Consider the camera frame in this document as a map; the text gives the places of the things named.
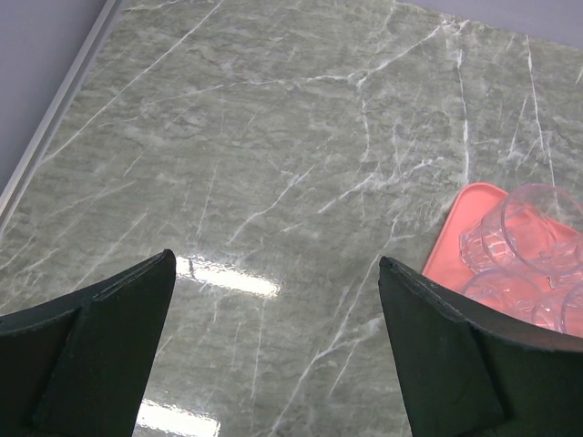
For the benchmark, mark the clear glass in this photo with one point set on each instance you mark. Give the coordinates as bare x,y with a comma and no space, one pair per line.
560,310
536,228
505,291

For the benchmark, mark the left aluminium rail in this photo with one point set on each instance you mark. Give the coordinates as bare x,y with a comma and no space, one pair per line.
47,48

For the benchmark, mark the pink plastic tray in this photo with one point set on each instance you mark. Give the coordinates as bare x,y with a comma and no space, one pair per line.
445,266

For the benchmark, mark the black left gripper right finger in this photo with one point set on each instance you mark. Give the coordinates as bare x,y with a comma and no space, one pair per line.
467,370

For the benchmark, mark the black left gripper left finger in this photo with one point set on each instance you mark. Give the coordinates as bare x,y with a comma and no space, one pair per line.
78,365

